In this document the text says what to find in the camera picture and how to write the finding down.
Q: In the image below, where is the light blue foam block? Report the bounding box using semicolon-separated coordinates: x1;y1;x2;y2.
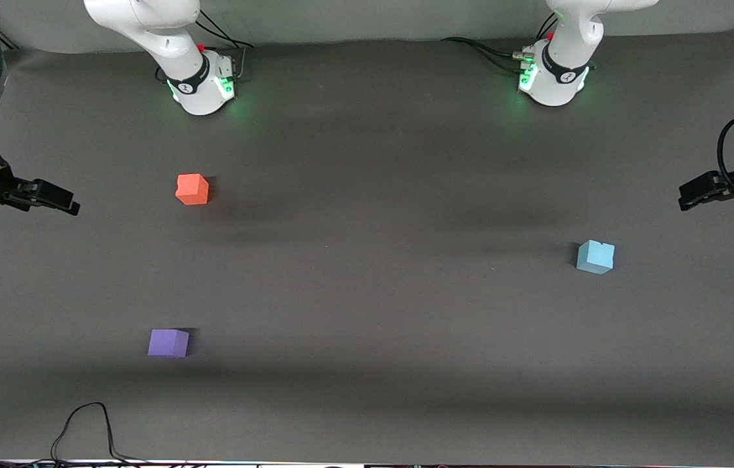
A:
576;239;616;276

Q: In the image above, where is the orange foam block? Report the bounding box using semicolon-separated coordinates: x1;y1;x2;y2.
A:
175;173;210;206

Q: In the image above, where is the purple foam block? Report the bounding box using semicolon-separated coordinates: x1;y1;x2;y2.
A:
148;329;190;359

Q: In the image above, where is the dark grey table mat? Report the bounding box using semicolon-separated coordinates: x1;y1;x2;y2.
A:
0;29;734;465

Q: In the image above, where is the thin black looped cable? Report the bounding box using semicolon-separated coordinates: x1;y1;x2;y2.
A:
50;402;150;465

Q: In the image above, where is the black right arm base cable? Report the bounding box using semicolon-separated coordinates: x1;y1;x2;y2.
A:
194;10;255;82

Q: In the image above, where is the black arm base cable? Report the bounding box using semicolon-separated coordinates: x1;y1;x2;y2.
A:
440;36;532;68
194;10;255;82

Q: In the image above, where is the black left arm base cable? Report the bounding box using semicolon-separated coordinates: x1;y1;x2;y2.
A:
440;36;532;68

